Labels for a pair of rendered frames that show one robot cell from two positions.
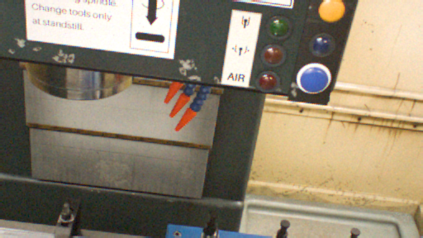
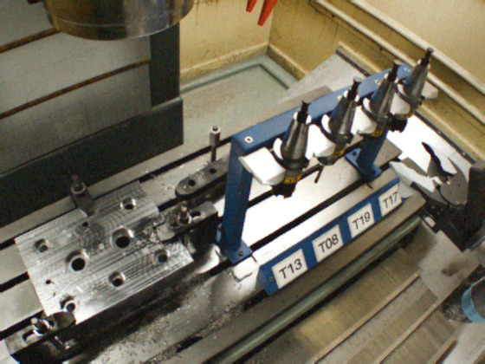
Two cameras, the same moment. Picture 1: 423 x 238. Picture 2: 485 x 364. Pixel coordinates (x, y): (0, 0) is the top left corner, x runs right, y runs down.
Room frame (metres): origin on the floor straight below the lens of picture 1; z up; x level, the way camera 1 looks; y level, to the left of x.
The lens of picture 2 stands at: (0.36, 0.33, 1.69)
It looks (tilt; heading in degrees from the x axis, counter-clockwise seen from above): 51 degrees down; 320
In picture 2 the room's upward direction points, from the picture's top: 9 degrees clockwise
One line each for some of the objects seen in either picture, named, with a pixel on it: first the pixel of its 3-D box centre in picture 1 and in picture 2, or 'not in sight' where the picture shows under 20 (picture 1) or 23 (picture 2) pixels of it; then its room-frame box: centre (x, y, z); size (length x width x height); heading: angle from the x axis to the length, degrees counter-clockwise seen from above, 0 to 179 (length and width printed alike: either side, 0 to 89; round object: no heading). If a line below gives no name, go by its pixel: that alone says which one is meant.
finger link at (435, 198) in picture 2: not in sight; (433, 191); (0.50, -0.22, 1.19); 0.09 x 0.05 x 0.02; 27
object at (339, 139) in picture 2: not in sight; (337, 129); (0.68, -0.13, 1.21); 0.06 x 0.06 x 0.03
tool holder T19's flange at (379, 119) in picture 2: not in sight; (377, 111); (0.68, -0.24, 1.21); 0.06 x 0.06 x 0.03
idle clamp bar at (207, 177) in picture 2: not in sight; (222, 173); (0.88, -0.04, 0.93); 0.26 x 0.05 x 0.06; 98
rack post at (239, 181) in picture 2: not in sight; (236, 204); (0.72, 0.04, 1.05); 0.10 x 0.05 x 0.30; 3
